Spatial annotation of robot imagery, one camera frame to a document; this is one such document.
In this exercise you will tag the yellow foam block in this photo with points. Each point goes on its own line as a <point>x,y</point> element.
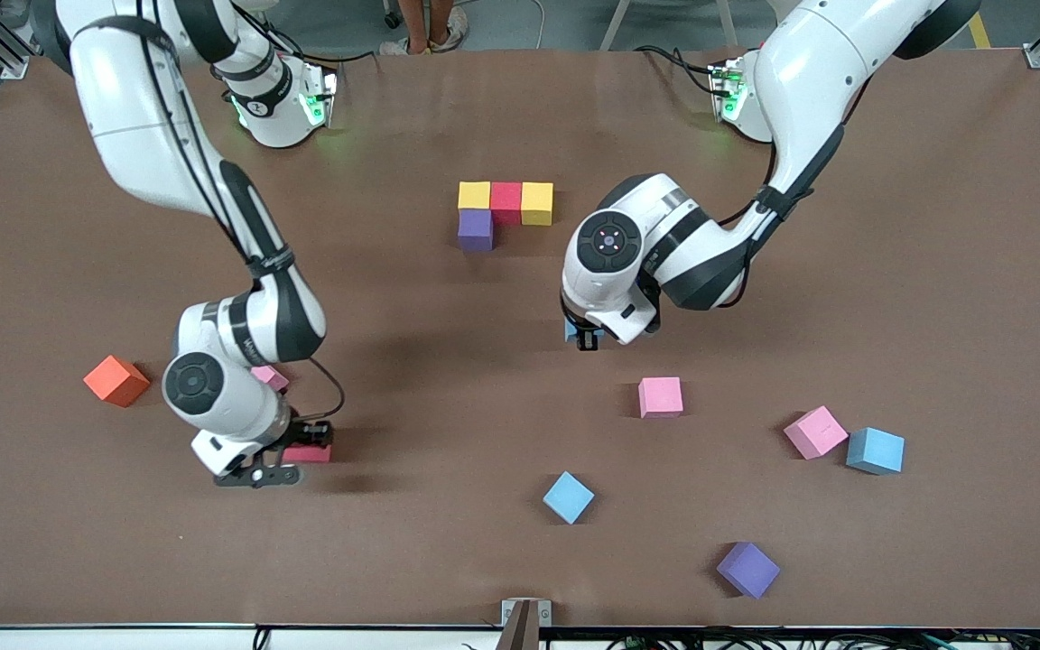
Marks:
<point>536,203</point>
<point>475,195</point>

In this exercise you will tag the person leg with sneaker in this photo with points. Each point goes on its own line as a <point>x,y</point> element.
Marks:
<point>450,27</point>
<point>407,27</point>

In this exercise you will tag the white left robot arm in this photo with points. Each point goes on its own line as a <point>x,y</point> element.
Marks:
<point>809,72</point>

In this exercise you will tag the purple foam block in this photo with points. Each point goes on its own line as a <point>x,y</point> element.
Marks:
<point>475,228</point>
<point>747,569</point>

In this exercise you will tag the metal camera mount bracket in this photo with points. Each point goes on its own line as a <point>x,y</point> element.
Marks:
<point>545,611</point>

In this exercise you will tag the orange foam block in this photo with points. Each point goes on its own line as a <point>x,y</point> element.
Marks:
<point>116,380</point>

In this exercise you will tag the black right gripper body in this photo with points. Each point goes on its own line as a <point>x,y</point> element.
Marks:
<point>311,432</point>

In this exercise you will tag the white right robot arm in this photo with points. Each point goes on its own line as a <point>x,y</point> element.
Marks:
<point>123,90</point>

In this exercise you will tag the pink foam block with slit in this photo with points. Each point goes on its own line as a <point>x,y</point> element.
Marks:
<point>815,431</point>

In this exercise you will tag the white stand leg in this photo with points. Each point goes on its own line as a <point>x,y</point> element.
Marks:
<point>729,20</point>
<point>617,25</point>

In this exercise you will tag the brown table cover sheet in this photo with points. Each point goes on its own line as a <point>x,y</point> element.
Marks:
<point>484,406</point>

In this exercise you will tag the red foam block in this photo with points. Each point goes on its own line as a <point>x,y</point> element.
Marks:
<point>312,454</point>
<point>506,200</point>

